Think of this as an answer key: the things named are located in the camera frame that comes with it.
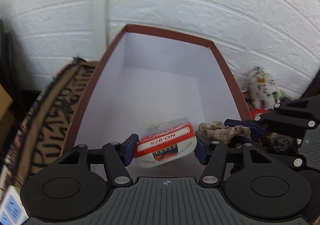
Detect white floral fabric pouch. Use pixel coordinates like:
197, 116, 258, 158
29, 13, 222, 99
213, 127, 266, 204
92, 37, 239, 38
248, 66, 281, 110

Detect tan black lettered table cloth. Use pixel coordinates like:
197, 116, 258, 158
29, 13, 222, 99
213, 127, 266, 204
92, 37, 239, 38
1, 57, 98, 196

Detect blue white label card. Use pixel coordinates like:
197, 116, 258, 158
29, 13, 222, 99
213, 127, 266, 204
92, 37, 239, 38
0, 185, 29, 225

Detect beige checkered scrunchie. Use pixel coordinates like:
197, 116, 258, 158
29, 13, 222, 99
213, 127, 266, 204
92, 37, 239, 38
196, 120, 251, 143

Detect red white playing card box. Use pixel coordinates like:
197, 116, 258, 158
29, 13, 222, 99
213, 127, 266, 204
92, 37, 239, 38
135, 117, 197, 168

